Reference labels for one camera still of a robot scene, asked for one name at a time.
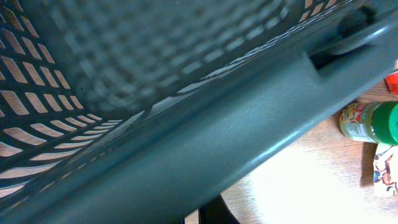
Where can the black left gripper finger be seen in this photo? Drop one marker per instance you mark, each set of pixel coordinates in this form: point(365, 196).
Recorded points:
point(216, 212)

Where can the beige snack bag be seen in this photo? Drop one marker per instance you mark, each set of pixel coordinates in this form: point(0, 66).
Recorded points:
point(385, 170)

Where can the green lid spice jar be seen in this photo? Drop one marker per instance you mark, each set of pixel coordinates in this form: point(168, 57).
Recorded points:
point(374, 122)

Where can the grey plastic basket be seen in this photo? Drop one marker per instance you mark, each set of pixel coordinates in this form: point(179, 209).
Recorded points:
point(123, 111)

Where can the spaghetti pasta packet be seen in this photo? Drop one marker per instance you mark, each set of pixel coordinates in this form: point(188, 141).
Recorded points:
point(392, 83)

